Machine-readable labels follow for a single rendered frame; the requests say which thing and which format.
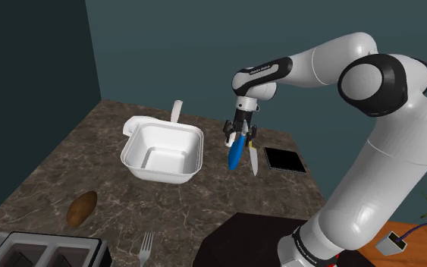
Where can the dark robot stand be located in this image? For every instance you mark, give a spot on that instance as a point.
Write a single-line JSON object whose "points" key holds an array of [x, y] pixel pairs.
{"points": [[242, 240]]}

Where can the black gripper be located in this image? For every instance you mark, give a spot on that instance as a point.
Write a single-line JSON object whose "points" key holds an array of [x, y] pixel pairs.
{"points": [[242, 117]]}

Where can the brown potato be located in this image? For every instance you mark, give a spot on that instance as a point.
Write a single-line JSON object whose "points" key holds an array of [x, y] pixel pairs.
{"points": [[82, 209]]}

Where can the white sink basin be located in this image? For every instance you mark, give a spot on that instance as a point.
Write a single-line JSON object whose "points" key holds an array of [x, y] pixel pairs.
{"points": [[163, 148]]}

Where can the small white cylinder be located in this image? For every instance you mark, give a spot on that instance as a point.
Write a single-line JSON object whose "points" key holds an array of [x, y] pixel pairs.
{"points": [[231, 142]]}

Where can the white faucet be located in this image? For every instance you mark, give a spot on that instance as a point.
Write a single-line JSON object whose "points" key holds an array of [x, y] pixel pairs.
{"points": [[176, 111]]}

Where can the black and silver toaster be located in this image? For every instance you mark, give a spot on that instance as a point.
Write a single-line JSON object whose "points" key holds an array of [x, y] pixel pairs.
{"points": [[46, 251]]}

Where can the silver fork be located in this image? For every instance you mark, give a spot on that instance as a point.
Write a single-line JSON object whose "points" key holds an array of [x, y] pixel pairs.
{"points": [[146, 247]]}

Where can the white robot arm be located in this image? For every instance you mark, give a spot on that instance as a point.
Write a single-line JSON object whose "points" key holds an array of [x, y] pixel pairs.
{"points": [[390, 155]]}

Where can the white bladed kitchen knife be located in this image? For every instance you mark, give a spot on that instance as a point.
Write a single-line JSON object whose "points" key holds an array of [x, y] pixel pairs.
{"points": [[254, 159]]}

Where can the plant in grey pot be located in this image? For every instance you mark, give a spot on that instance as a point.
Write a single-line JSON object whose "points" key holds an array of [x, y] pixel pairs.
{"points": [[390, 245]]}

